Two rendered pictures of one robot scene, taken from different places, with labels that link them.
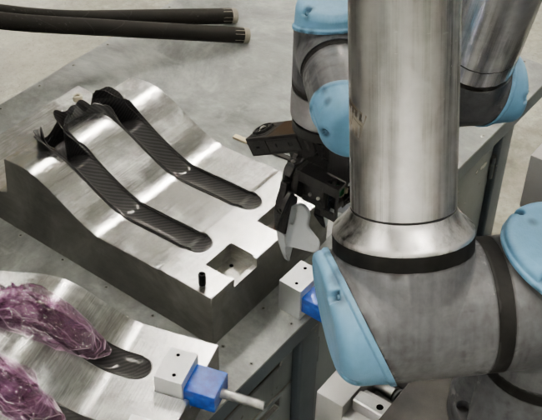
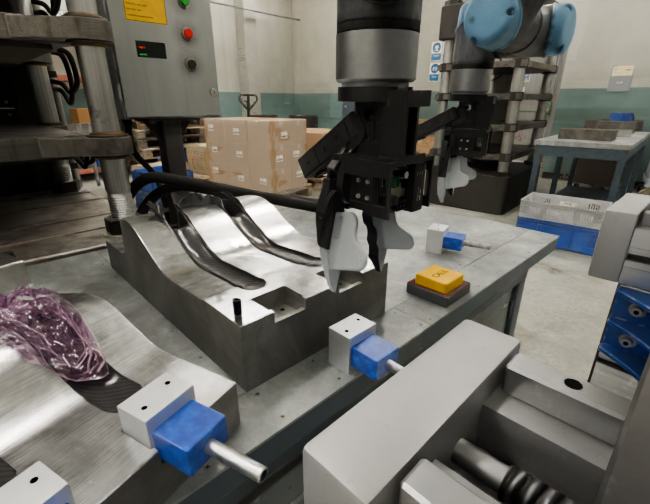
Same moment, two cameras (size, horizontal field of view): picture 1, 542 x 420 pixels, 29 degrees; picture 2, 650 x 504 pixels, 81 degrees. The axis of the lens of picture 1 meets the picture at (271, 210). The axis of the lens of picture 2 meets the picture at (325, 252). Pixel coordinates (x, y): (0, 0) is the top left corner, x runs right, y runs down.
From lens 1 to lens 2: 0.93 m
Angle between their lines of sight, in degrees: 21
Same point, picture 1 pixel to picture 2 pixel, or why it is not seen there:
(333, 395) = (346, 463)
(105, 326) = (117, 348)
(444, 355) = not seen: outside the picture
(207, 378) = (193, 420)
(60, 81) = not seen: hidden behind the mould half
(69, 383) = (17, 406)
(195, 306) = (229, 340)
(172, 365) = (151, 394)
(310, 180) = (357, 165)
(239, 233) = (295, 280)
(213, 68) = not seen: hidden behind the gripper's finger
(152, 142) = (247, 226)
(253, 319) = (300, 370)
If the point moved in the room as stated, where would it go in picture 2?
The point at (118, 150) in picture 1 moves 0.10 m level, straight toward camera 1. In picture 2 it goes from (216, 224) to (199, 244)
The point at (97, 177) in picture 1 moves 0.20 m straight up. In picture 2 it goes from (190, 238) to (172, 109)
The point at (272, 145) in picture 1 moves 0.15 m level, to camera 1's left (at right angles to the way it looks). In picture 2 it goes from (320, 150) to (193, 148)
